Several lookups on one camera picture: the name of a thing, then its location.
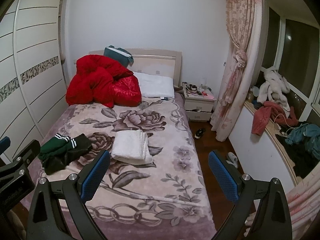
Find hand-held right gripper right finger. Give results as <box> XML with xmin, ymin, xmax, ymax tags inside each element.
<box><xmin>208</xmin><ymin>151</ymin><xmax>293</xmax><ymax>240</ymax></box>

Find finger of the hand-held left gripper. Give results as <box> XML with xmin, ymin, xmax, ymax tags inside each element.
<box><xmin>0</xmin><ymin>136</ymin><xmax>11</xmax><ymax>157</ymax></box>
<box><xmin>0</xmin><ymin>139</ymin><xmax>41</xmax><ymax>178</ymax></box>

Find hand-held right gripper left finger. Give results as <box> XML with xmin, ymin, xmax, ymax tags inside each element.
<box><xmin>26</xmin><ymin>150</ymin><xmax>111</xmax><ymax>240</ymax></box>

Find white fluffy garment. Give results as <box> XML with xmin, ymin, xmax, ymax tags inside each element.
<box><xmin>111</xmin><ymin>129</ymin><xmax>154</xmax><ymax>166</ymax></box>

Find green striped pants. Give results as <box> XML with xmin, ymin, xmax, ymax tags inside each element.
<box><xmin>38</xmin><ymin>133</ymin><xmax>78</xmax><ymax>162</ymax></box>

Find dark green striped garment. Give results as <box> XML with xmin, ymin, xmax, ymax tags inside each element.
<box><xmin>42</xmin><ymin>134</ymin><xmax>94</xmax><ymax>176</ymax></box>

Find floral plush blanket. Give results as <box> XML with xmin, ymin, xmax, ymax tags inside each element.
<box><xmin>16</xmin><ymin>97</ymin><xmax>218</xmax><ymax>240</ymax></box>

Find red jacket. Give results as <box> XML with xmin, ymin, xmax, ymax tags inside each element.
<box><xmin>251</xmin><ymin>101</ymin><xmax>299</xmax><ymax>136</ymax></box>

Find white nightstand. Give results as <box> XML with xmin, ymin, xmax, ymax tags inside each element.
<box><xmin>182</xmin><ymin>81</ymin><xmax>217</xmax><ymax>123</ymax></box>

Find black clothing pile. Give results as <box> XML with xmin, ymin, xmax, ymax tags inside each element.
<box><xmin>276</xmin><ymin>121</ymin><xmax>320</xmax><ymax>179</ymax></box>

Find white wardrobe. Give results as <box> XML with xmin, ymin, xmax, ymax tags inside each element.
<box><xmin>0</xmin><ymin>0</ymin><xmax>70</xmax><ymax>162</ymax></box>

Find pink floral curtain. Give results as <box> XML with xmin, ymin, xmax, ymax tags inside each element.
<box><xmin>210</xmin><ymin>0</ymin><xmax>266</xmax><ymax>142</ymax></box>
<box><xmin>284</xmin><ymin>164</ymin><xmax>320</xmax><ymax>240</ymax></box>

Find red quilt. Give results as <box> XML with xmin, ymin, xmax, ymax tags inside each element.
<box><xmin>66</xmin><ymin>54</ymin><xmax>142</xmax><ymax>108</ymax></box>

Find teal jacket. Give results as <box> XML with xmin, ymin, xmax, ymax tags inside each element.
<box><xmin>284</xmin><ymin>123</ymin><xmax>320</xmax><ymax>161</ymax></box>

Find white furry coat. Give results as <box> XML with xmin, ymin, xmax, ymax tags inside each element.
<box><xmin>258</xmin><ymin>66</ymin><xmax>291</xmax><ymax>112</ymax></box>

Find white pillow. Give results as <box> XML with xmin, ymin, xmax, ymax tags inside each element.
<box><xmin>134</xmin><ymin>72</ymin><xmax>175</xmax><ymax>99</ymax></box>

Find teal folded garment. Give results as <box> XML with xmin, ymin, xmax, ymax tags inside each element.
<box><xmin>103</xmin><ymin>45</ymin><xmax>135</xmax><ymax>67</ymax></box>

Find beige bed headboard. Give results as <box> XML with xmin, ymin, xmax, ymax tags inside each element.
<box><xmin>88</xmin><ymin>48</ymin><xmax>183</xmax><ymax>88</ymax></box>

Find window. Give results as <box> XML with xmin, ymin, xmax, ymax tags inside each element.
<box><xmin>260</xmin><ymin>4</ymin><xmax>320</xmax><ymax>107</ymax></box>

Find white cable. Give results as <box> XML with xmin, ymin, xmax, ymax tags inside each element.
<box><xmin>273</xmin><ymin>113</ymin><xmax>292</xmax><ymax>132</ymax></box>

